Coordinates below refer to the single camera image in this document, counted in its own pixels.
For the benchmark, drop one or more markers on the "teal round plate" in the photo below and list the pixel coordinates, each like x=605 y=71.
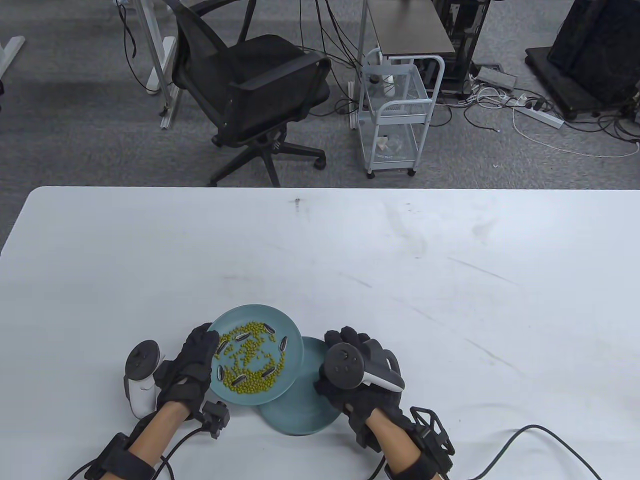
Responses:
x=295 y=415
x=255 y=312

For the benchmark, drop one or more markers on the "black equipment case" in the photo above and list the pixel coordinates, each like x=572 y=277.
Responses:
x=590 y=50

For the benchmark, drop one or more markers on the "person's right hand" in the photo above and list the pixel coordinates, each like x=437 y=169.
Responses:
x=360 y=400

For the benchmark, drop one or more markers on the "person's right forearm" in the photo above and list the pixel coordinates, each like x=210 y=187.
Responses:
x=390 y=440

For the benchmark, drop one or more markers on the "person's left forearm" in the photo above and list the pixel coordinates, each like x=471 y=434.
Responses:
x=160 y=430

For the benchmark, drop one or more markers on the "person's left hand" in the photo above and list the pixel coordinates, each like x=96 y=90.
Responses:
x=192 y=370

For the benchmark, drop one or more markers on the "white desk leg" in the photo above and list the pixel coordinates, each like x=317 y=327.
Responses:
x=152 y=50

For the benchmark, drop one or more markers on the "black elastic forearm band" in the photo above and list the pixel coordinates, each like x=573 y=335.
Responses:
x=415 y=470

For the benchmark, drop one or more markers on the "aluminium profile bar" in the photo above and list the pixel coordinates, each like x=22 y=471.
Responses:
x=170 y=112

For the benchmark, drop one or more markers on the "grey white hand controller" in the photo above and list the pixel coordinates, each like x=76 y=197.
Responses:
x=342 y=365
x=140 y=395

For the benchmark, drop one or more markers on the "pile of sunflower seeds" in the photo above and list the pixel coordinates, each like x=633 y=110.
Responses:
x=283 y=344

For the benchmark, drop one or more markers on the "dark wooden side table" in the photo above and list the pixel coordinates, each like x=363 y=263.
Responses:
x=410 y=30

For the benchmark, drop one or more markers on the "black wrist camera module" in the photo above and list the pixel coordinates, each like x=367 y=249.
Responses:
x=216 y=416
x=361 y=432

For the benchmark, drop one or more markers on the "grey power adapter box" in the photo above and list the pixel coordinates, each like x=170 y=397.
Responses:
x=497 y=76

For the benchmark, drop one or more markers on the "white power strip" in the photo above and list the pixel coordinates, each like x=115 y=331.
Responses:
x=542 y=116

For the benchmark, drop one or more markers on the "white desk foot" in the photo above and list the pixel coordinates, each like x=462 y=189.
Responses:
x=10 y=55

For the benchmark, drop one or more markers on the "black caged forearm device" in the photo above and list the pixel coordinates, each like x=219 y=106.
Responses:
x=430 y=440

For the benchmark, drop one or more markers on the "crumpled white paper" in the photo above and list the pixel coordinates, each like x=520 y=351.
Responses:
x=383 y=144

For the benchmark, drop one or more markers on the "pile of green mung beans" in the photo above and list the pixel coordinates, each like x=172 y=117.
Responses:
x=250 y=387

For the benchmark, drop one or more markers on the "black office chair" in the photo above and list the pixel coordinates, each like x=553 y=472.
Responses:
x=260 y=90

